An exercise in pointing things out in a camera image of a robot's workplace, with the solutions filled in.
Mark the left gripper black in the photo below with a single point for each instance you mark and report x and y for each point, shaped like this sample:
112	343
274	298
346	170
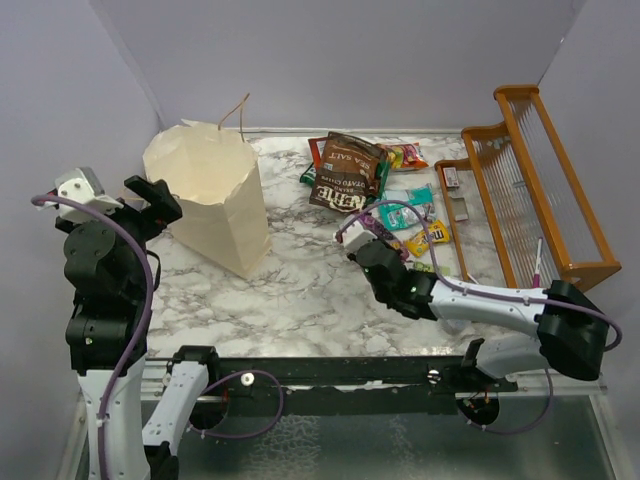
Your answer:
160	198

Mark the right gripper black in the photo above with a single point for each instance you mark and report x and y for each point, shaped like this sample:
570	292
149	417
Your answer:
377	241

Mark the light green snack packet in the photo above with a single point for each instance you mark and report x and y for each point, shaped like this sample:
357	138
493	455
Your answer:
423	267

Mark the yellow candy bag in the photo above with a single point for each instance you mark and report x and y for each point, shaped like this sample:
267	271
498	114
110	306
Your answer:
437	233

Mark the beige paper bag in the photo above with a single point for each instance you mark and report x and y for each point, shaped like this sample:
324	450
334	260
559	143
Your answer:
213	173

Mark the magenta snack packet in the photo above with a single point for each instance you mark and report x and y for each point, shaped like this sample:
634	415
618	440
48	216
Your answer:
385	235

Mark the teal snack packet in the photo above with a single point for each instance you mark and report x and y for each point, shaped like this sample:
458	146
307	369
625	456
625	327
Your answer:
407	207

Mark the brown kettle chips bag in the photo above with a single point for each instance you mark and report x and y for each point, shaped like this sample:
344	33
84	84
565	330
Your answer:
351	174

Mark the orange colourful candy bag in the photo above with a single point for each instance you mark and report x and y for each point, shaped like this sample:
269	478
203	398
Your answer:
404	157

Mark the green chips bag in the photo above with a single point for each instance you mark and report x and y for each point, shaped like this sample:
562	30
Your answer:
310	174

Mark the red chips bag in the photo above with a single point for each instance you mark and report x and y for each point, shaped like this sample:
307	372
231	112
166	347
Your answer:
316	146

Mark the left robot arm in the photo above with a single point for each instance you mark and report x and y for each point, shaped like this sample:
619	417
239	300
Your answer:
107	264

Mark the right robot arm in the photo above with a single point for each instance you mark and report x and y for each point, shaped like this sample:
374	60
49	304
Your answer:
557	327

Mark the small grey card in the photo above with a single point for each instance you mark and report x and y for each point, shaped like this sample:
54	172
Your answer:
460	210

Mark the small red white box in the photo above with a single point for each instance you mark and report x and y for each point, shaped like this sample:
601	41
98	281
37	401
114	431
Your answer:
451	177

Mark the pink white marker pen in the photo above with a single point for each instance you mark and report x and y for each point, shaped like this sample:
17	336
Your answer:
536	278

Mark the wooden tiered rack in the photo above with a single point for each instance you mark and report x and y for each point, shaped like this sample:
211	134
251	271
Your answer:
528	189

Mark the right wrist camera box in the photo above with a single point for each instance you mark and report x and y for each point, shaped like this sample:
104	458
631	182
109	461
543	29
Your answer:
355	232

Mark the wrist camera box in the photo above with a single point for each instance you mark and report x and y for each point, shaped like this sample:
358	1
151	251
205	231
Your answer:
355	232
83	186

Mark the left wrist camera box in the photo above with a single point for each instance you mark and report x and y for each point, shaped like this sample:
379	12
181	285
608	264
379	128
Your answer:
83	186

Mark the black front frame bar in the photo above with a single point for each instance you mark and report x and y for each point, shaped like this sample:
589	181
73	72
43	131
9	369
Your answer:
331	386

